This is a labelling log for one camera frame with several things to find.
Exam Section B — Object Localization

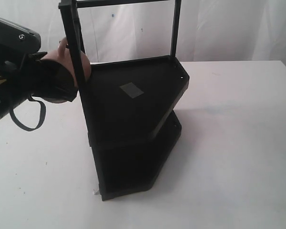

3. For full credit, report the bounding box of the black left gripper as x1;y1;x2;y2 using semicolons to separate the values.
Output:
0;51;77;115

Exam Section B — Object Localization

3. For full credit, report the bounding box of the pink ceramic mug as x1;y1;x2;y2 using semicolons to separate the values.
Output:
41;37;92;89

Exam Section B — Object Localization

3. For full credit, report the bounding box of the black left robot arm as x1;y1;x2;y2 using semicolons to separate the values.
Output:
0;18;77;132

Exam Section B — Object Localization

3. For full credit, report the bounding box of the grey tape patch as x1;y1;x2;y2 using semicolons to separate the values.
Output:
120;83;144;99

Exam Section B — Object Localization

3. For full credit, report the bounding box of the black two-tier shelf rack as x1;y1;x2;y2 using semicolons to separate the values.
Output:
59;0;190;201

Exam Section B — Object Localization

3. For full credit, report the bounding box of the white backdrop curtain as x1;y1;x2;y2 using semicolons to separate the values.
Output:
0;0;286;66

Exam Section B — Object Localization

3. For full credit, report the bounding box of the black strap cable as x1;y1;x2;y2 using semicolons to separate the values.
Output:
9;95;47;132

